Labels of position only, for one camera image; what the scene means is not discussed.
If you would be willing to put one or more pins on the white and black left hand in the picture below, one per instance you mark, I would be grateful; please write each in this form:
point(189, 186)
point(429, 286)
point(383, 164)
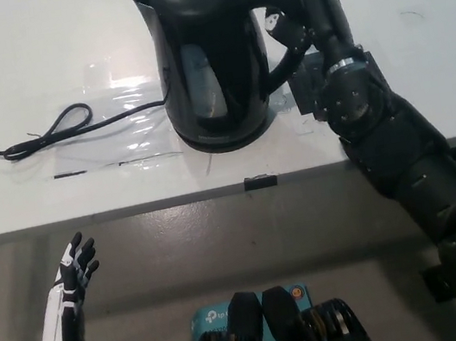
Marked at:
point(60, 303)

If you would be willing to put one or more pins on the clear plastic film sheet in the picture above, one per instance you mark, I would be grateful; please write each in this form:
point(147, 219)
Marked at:
point(126, 139)

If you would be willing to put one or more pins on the small black table clip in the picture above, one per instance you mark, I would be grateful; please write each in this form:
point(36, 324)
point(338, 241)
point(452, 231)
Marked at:
point(260, 182)

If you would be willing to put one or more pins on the black bracket block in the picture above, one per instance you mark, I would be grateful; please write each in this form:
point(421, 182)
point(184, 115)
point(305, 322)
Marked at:
point(433, 285)

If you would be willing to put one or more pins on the black electric kettle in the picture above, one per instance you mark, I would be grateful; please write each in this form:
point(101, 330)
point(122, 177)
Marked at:
point(208, 51)

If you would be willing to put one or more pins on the black and white right hand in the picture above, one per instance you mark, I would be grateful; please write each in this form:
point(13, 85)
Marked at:
point(327, 18)

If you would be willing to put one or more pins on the black round kettle base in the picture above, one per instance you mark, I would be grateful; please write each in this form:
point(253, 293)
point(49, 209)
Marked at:
point(228, 144)

